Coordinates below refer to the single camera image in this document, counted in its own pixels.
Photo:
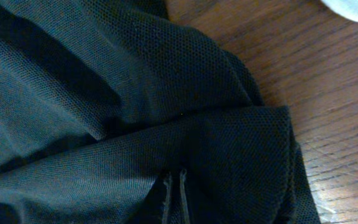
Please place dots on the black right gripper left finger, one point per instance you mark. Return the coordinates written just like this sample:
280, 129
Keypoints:
168, 182

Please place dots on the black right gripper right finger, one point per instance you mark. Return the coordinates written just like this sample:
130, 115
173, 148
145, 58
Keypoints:
184, 203

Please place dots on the black polo shirt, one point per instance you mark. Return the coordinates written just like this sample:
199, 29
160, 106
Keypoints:
100, 100

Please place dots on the white garment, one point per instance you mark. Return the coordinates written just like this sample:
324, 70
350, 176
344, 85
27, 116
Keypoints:
345, 8

